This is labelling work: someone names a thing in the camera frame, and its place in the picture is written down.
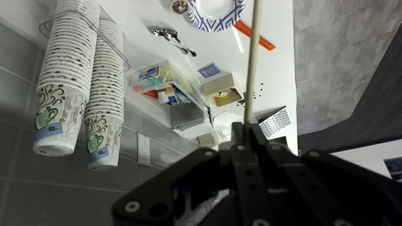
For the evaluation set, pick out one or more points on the thin wooden stick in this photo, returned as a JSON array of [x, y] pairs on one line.
[[253, 75]]

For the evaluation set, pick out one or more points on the metal spoon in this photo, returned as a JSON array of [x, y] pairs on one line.
[[167, 35]]

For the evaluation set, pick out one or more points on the white napkin pile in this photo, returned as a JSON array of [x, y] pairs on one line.
[[224, 123]]

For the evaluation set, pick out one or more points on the small cardboard box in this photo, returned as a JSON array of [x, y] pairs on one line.
[[218, 83]]

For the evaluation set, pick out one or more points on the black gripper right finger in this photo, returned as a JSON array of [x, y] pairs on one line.
[[302, 188]]

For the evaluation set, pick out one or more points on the white wall outlet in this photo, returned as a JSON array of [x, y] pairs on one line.
[[144, 150]]

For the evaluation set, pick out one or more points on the grey patterned flat pad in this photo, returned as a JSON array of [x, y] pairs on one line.
[[274, 122]]

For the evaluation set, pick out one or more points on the clear plastic packet container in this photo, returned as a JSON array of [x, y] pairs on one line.
[[167, 96]]

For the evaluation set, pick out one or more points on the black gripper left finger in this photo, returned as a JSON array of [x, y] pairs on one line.
[[234, 176]]

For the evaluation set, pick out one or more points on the stack of paper cups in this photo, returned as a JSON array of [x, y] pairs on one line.
[[63, 83], [105, 104]]

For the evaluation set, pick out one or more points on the orange flat stick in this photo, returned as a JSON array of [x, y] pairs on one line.
[[264, 43]]

